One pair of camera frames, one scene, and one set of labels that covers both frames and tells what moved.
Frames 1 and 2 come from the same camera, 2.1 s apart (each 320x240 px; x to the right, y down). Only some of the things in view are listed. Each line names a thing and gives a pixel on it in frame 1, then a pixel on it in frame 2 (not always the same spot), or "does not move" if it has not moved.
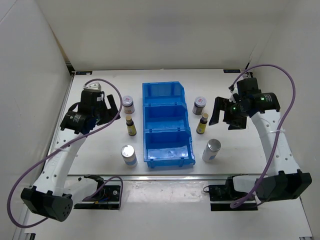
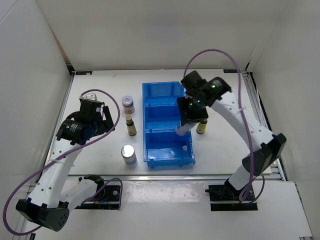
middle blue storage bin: (165, 117) does not move
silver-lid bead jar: (210, 152) → (183, 130)
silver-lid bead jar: (128, 153) does not move
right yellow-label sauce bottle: (201, 126) does not move
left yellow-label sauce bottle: (130, 125) does not move
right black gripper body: (234, 114) → (194, 110)
